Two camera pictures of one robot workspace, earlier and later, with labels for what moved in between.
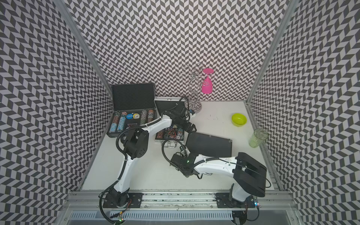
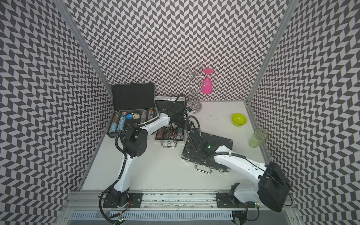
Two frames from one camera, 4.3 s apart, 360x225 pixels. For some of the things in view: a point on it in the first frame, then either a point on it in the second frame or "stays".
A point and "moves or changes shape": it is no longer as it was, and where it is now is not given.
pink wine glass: (206, 86) stays
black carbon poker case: (208, 145) moves or changes shape
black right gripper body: (183, 171) → (198, 152)
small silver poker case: (173, 135) stays
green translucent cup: (259, 135) stays
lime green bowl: (238, 119) stays
